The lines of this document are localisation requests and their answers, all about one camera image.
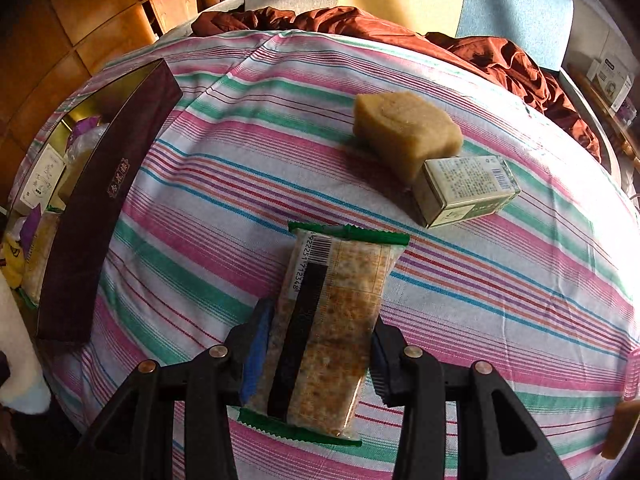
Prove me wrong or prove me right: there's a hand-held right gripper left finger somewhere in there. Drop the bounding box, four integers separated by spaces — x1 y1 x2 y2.
67 299 275 480

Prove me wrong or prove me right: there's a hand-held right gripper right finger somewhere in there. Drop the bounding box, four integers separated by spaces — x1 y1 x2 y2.
370 316 573 480

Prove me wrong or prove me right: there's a green-edged cracker packet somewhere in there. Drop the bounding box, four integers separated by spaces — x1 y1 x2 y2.
237 221 411 448

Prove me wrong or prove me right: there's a maroon tin box gold inside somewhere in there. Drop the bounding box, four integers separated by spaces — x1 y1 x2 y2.
5 57 183 346

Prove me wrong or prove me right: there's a striped bed sheet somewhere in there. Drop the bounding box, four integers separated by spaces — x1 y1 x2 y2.
10 30 640 480

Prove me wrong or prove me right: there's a green and white small box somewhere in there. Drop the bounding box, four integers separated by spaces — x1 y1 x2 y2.
412 155 522 229

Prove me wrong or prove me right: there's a tan snack packet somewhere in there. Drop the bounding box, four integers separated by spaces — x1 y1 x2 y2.
22 210 63 307

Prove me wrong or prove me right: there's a white fluffy cloth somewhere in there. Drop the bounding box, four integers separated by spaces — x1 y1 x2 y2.
0 270 52 415

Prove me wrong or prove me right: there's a tan sponge block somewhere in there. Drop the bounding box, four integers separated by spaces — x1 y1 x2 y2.
352 91 463 186

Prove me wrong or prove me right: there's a yellow snack packet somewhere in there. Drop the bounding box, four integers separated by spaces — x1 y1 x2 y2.
0 239 27 288

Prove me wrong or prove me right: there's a clear plastic wrapped snack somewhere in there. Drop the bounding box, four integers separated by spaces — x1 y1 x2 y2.
64 125 109 163

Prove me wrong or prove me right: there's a white printed carton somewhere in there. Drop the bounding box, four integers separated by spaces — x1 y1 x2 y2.
17 144 68 211

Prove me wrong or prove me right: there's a dark red cloth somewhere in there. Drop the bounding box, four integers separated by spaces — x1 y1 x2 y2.
192 6 601 163

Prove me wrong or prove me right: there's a white carton with purple print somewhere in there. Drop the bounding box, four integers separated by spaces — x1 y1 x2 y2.
586 52 635 111

